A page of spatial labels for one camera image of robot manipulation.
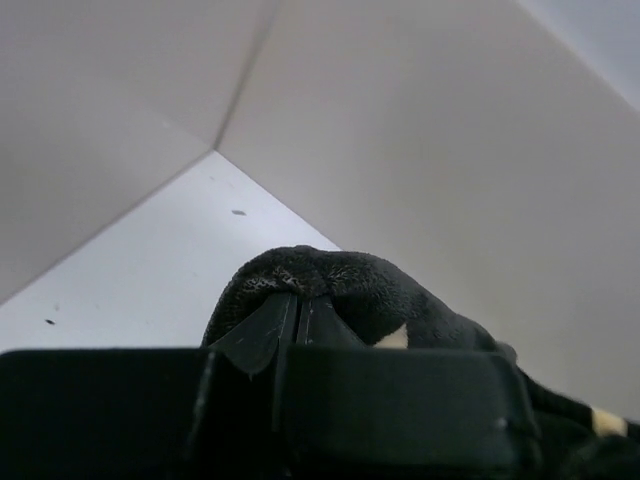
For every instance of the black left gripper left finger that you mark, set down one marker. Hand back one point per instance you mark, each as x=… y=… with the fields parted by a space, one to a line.
x=151 y=413

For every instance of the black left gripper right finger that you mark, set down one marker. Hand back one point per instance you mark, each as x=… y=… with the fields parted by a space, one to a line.
x=348 y=411

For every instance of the black floral plush pillowcase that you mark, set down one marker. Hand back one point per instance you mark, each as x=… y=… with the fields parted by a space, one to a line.
x=385 y=306

